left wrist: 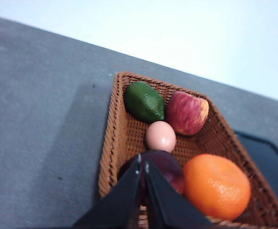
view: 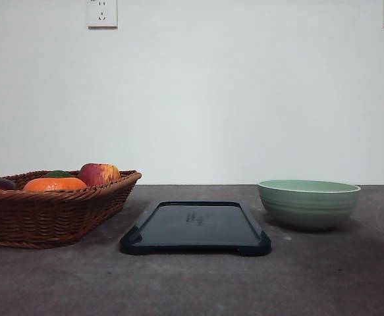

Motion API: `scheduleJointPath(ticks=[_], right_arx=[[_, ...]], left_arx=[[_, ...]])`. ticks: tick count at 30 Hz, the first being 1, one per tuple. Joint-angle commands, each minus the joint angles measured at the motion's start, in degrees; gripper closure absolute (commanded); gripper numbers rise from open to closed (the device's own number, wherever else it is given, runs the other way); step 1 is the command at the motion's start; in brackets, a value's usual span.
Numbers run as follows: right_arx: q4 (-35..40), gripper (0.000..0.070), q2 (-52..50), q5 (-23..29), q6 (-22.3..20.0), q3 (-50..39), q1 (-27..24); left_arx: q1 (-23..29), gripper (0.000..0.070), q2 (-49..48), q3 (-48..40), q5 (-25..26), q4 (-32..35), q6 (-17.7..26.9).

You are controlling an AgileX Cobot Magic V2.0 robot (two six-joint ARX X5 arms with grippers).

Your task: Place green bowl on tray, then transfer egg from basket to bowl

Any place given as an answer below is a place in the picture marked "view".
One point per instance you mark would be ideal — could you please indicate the light green ceramic bowl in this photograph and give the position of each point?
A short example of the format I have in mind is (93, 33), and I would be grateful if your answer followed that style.
(307, 203)

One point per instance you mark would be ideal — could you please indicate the dark teal rectangular tray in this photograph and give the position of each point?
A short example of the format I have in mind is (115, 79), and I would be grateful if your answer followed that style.
(196, 226)

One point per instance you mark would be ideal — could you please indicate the red yellow apple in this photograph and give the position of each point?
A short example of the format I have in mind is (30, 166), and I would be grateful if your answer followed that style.
(99, 174)

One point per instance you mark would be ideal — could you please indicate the dark green fruit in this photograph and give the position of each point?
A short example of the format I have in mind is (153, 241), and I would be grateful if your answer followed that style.
(57, 173)

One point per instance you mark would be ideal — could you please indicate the orange tangerine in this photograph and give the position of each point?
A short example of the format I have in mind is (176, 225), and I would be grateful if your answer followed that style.
(54, 184)

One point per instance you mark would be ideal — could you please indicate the white wall socket left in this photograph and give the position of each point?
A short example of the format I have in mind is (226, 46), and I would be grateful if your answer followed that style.
(102, 15)

